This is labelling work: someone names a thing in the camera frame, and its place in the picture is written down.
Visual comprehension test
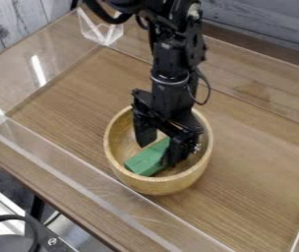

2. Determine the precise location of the brown wooden bowl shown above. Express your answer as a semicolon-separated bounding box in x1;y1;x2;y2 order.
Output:
104;106;213;196

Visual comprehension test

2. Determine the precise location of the clear acrylic corner bracket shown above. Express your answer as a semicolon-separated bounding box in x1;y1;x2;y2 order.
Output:
77;8;122;46

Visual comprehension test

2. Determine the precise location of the black cable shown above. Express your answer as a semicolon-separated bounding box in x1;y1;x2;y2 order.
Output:
0;214;41;252

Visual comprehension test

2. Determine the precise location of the clear acrylic tray wall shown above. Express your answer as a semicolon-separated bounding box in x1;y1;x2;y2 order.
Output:
0;10;299;252

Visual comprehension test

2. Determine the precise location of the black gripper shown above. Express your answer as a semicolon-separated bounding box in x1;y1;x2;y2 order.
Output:
130;77;203;167

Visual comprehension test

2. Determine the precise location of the black table leg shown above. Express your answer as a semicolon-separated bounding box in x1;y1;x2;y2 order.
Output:
30;196;45;221

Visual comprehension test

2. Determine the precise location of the grey metal bracket with screw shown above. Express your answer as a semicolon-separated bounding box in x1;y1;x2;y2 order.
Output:
23;216;78;252

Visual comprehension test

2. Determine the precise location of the green rectangular block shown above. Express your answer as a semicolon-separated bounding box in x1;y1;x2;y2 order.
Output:
122;137;169;177

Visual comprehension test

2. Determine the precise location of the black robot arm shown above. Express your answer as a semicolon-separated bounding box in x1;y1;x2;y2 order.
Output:
84;0;207;165

